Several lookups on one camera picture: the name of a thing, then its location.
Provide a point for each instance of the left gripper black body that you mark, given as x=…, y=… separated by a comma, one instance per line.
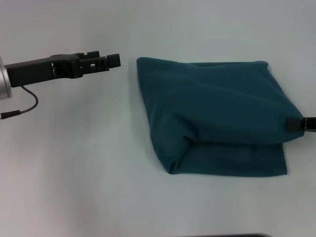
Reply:
x=37, y=70

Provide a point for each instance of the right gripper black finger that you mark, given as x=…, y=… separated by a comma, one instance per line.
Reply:
x=292, y=124

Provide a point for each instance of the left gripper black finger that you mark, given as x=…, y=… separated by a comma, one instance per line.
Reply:
x=103, y=64
x=92, y=54

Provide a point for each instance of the teal T-shirt with FREE print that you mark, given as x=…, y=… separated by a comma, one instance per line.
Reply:
x=209, y=111

